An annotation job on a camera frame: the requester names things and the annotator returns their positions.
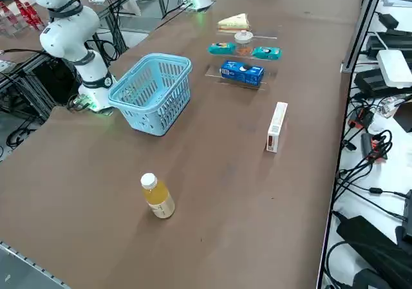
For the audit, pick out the light blue plastic basket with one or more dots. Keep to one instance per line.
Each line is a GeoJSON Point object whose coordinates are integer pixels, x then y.
{"type": "Point", "coordinates": [145, 115]}

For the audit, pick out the blue Oreo cookie box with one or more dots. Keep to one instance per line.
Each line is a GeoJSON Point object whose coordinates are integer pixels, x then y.
{"type": "Point", "coordinates": [241, 73]}

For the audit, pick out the orange black power plug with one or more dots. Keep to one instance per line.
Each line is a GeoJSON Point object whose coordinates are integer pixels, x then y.
{"type": "Point", "coordinates": [362, 116]}

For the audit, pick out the small black power adapter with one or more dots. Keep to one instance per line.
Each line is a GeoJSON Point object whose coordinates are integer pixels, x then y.
{"type": "Point", "coordinates": [389, 19]}

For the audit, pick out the yellow juice bottle white cap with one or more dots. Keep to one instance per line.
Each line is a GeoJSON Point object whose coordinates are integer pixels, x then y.
{"type": "Point", "coordinates": [159, 199]}

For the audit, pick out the black power strip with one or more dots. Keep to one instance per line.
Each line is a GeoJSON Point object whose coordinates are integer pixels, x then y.
{"type": "Point", "coordinates": [370, 144]}

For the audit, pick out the triangular packaged sandwich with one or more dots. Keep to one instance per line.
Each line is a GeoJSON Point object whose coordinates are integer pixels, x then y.
{"type": "Point", "coordinates": [235, 21]}

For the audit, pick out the white rectangular carton box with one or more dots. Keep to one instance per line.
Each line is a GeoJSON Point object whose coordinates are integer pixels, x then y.
{"type": "Point", "coordinates": [277, 125]}

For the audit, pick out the clear acrylic display shelf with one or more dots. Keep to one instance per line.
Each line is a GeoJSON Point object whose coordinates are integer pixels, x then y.
{"type": "Point", "coordinates": [212, 71]}

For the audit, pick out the round metal jar lid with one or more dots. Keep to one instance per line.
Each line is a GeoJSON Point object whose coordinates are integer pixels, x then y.
{"type": "Point", "coordinates": [243, 36]}

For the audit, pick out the red cola bottle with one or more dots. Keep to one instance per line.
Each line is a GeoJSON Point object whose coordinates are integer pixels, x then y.
{"type": "Point", "coordinates": [4, 13]}
{"type": "Point", "coordinates": [18, 7]}
{"type": "Point", "coordinates": [30, 15]}

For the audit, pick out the aluminium frame post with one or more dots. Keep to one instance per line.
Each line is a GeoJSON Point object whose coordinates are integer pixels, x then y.
{"type": "Point", "coordinates": [363, 22]}

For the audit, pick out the teal snack packet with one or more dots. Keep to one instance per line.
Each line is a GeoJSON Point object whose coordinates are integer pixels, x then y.
{"type": "Point", "coordinates": [222, 48]}
{"type": "Point", "coordinates": [267, 53]}

